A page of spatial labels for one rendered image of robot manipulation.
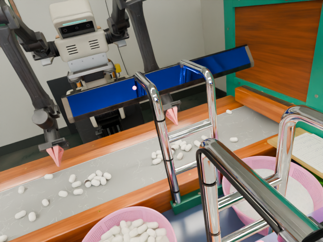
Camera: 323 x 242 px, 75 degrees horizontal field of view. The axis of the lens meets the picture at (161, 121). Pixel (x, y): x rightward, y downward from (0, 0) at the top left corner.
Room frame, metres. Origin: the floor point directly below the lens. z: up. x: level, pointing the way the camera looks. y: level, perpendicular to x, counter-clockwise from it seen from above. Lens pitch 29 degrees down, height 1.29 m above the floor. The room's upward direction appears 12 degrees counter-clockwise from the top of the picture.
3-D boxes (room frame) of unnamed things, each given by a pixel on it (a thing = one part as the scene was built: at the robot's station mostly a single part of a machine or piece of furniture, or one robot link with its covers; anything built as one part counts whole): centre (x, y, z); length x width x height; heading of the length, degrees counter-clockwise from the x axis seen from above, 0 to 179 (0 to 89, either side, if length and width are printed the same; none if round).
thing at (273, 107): (0.81, -0.45, 0.83); 0.30 x 0.06 x 0.07; 14
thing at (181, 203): (0.57, -0.05, 0.90); 0.20 x 0.19 x 0.45; 104
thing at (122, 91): (0.65, -0.04, 1.08); 0.62 x 0.08 x 0.07; 104
